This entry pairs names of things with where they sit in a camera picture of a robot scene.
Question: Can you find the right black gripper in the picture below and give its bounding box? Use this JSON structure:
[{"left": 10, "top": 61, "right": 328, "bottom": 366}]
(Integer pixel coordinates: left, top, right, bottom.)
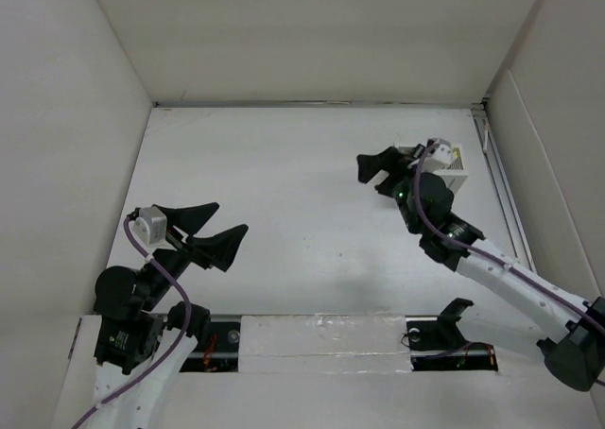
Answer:
[{"left": 359, "top": 146, "right": 440, "bottom": 233}]

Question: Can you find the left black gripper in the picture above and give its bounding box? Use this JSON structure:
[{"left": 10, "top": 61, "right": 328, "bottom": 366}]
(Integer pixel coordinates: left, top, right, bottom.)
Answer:
[{"left": 140, "top": 200, "right": 248, "bottom": 307}]

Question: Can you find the white pen brown tip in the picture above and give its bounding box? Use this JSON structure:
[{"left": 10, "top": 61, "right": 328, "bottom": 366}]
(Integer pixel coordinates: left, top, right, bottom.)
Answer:
[{"left": 482, "top": 121, "right": 490, "bottom": 156}]

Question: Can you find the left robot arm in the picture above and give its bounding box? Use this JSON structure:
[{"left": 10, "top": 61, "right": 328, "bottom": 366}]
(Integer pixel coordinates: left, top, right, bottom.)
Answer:
[{"left": 74, "top": 202, "right": 249, "bottom": 428}]

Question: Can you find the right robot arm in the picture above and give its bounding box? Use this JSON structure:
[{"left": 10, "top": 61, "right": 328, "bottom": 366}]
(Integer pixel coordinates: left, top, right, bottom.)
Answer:
[{"left": 356, "top": 139, "right": 604, "bottom": 392}]

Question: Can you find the white slotted pen holder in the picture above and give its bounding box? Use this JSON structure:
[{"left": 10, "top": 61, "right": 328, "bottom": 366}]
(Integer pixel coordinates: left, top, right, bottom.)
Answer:
[{"left": 396, "top": 143, "right": 468, "bottom": 194}]

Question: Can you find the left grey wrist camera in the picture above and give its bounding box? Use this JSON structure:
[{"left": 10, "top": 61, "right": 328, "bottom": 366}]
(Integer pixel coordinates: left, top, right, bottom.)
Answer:
[{"left": 131, "top": 206, "right": 167, "bottom": 247}]

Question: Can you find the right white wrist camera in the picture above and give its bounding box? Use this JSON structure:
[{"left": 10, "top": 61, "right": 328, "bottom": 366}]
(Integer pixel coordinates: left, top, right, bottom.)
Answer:
[{"left": 418, "top": 138, "right": 456, "bottom": 172}]

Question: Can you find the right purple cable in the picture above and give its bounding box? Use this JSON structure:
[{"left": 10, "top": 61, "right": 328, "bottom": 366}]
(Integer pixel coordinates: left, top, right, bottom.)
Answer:
[{"left": 410, "top": 141, "right": 605, "bottom": 335}]

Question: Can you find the purple cable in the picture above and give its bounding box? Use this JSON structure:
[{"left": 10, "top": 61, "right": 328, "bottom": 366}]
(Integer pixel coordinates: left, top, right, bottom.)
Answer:
[
  {"left": 410, "top": 141, "right": 605, "bottom": 335},
  {"left": 70, "top": 211, "right": 194, "bottom": 429}
]

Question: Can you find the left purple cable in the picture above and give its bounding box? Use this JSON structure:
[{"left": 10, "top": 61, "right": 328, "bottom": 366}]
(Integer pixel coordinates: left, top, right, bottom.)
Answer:
[{"left": 70, "top": 211, "right": 194, "bottom": 429}]

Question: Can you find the aluminium rail right side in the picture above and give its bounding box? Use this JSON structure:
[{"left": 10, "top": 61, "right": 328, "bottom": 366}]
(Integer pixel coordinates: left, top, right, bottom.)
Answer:
[{"left": 471, "top": 104, "right": 537, "bottom": 272}]

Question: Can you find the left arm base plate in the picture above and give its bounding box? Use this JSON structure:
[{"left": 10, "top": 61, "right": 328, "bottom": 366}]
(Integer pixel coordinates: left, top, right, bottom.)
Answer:
[{"left": 181, "top": 316, "right": 241, "bottom": 373}]

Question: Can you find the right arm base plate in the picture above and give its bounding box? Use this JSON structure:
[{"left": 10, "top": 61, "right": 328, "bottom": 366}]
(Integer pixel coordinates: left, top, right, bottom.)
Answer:
[{"left": 400, "top": 298, "right": 498, "bottom": 372}]

